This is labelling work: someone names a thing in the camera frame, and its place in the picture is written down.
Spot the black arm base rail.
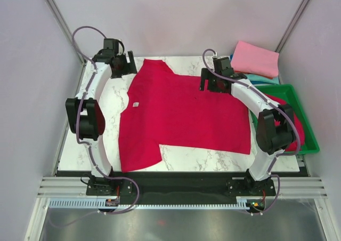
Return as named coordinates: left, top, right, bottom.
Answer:
left=57, top=171, right=304, bottom=204

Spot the aluminium frame post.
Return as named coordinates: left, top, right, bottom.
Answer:
left=275, top=0, right=311, bottom=53
left=44, top=0, right=84, bottom=65

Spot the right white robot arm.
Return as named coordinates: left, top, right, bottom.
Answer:
left=200, top=55, right=301, bottom=196

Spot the left aluminium frame post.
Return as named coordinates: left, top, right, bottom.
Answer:
left=44, top=0, right=84, bottom=65

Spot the folded pink t shirt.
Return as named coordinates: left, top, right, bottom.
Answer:
left=231, top=41, right=279, bottom=78

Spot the white slotted cable duct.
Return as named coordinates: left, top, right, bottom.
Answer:
left=48, top=197, right=256, bottom=210

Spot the right aluminium frame post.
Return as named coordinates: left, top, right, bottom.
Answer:
left=275, top=0, right=311, bottom=53

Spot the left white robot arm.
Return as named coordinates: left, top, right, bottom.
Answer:
left=65, top=38, right=137, bottom=196

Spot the green plastic tray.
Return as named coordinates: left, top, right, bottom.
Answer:
left=257, top=84, right=320, bottom=155

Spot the folded blue t shirt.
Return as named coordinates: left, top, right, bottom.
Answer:
left=230, top=54, right=279, bottom=85

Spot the crumpled red t shirt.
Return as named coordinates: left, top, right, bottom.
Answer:
left=262, top=93, right=306, bottom=151

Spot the folded orange t shirt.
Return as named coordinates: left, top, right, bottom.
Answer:
left=236, top=70, right=273, bottom=79

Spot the red t shirt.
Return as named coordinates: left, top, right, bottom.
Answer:
left=262, top=93, right=306, bottom=151
left=118, top=59, right=251, bottom=172

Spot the folded teal t shirt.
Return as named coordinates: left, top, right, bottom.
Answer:
left=247, top=76, right=279, bottom=84

